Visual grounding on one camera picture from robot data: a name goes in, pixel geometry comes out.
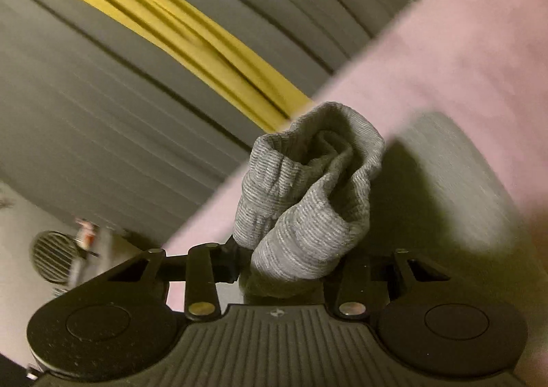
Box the yellow curtain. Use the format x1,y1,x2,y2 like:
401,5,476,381
0,0,314,132

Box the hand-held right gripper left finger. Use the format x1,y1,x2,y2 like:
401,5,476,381
107,243,243,322

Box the grey sweatpants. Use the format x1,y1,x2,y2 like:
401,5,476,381
232,101,541,311

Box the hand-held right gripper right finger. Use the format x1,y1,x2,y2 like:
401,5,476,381
324,248,451,320

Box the round white fan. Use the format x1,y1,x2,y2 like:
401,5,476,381
32,230,84,286

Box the pink bed sheet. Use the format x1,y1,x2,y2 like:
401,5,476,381
163,0,548,371

